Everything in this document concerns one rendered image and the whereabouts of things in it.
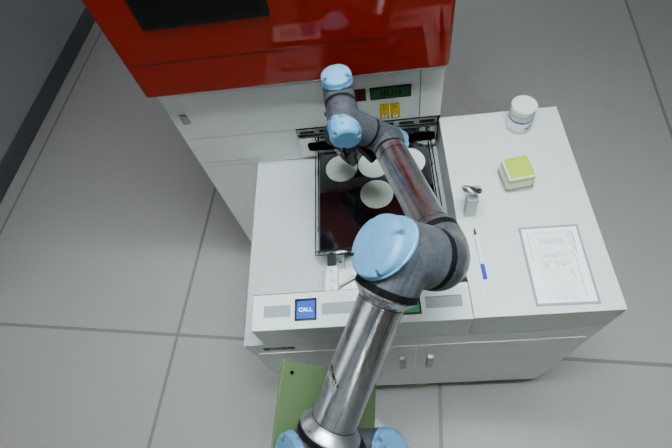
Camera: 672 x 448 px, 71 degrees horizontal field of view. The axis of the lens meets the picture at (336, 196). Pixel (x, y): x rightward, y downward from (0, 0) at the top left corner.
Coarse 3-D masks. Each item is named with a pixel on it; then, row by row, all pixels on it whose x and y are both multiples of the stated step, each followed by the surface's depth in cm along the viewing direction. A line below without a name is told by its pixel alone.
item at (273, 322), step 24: (456, 288) 117; (264, 312) 120; (288, 312) 120; (336, 312) 118; (432, 312) 115; (456, 312) 114; (264, 336) 122; (288, 336) 123; (312, 336) 123; (336, 336) 124; (408, 336) 125
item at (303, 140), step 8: (400, 128) 147; (408, 128) 147; (416, 128) 147; (424, 128) 147; (432, 128) 147; (304, 136) 150; (312, 136) 150; (320, 136) 150; (432, 136) 153; (304, 144) 153; (304, 152) 156; (312, 152) 157; (320, 152) 157
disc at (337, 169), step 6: (330, 162) 149; (336, 162) 149; (342, 162) 148; (330, 168) 148; (336, 168) 148; (342, 168) 147; (348, 168) 147; (354, 168) 147; (330, 174) 147; (336, 174) 146; (342, 174) 146; (348, 174) 146; (354, 174) 145; (336, 180) 145; (342, 180) 145
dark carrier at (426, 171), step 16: (416, 144) 148; (320, 160) 150; (320, 176) 147; (384, 176) 144; (320, 192) 144; (336, 192) 143; (352, 192) 142; (320, 208) 141; (336, 208) 140; (352, 208) 139; (368, 208) 139; (384, 208) 138; (400, 208) 137; (320, 224) 138; (336, 224) 137; (352, 224) 137; (320, 240) 135; (336, 240) 135; (352, 240) 134
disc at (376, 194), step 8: (368, 184) 143; (376, 184) 143; (384, 184) 142; (360, 192) 142; (368, 192) 142; (376, 192) 141; (384, 192) 141; (392, 192) 141; (368, 200) 140; (376, 200) 140; (384, 200) 140
